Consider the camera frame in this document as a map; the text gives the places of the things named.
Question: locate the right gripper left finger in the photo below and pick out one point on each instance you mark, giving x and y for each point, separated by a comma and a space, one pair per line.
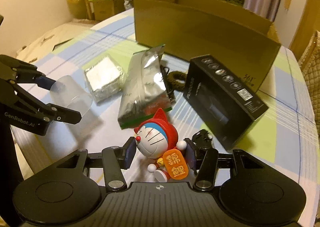
114, 160

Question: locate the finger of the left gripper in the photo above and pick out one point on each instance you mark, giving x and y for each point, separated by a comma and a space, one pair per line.
62, 114
44, 82

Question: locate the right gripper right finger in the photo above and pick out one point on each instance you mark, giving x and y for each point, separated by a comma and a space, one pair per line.
202, 158

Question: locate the clear plastic cup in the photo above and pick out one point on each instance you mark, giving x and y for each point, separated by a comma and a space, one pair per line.
65, 92

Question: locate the red Doraemon figurine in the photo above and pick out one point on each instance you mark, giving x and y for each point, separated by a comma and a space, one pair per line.
157, 139

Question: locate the black product box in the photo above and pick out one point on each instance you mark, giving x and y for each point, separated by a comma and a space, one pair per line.
225, 104

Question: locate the silver foil pouch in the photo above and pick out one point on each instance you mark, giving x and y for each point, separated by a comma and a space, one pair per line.
145, 90

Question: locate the checkered tablecloth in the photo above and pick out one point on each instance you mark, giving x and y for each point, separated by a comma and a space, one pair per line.
284, 137

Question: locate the large brown cardboard box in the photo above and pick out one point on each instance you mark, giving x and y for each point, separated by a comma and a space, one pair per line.
246, 43

